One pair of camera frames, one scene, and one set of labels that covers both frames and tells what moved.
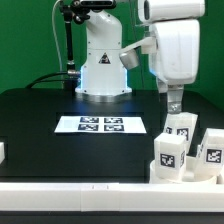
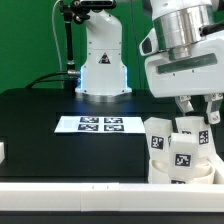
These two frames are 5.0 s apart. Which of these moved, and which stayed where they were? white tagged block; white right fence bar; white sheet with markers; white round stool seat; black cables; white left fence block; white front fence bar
Moved: white tagged block
Stayed: black cables; white left fence block; white right fence bar; white round stool seat; white sheet with markers; white front fence bar
